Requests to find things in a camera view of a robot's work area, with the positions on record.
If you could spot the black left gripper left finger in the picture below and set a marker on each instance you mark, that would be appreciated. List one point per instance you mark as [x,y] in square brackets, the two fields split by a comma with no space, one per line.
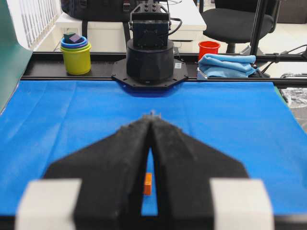
[96,188]

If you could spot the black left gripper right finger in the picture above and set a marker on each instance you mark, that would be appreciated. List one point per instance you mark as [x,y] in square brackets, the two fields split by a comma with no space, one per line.
[200,188]

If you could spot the orange plastic cup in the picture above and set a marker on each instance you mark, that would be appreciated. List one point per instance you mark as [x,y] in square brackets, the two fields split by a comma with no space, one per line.
[147,190]

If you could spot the purple block in cups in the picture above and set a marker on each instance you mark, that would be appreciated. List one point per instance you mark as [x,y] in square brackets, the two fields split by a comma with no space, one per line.
[74,39]

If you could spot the blue table cloth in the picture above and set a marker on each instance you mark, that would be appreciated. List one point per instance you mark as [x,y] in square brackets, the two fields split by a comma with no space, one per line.
[46,120]

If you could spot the folded light blue cloth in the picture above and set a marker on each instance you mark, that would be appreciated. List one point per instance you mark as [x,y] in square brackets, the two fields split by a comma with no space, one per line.
[225,66]

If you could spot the stacked coloured plastic cups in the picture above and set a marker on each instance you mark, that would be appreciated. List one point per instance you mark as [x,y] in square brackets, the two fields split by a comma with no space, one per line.
[76,57]

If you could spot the red plastic cup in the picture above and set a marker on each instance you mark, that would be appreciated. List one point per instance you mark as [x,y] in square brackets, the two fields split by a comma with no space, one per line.
[208,47]

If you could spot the white desk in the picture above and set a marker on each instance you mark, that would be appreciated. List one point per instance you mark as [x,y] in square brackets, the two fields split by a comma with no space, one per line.
[109,36]

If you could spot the green board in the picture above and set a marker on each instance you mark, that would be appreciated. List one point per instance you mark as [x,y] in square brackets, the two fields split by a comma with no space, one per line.
[13,57]

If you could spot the black office chair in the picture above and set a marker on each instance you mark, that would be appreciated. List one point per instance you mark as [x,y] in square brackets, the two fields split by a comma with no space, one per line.
[231,22]

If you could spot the black aluminium frame rail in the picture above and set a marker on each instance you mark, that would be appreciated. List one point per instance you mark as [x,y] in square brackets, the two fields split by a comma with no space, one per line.
[156,72]

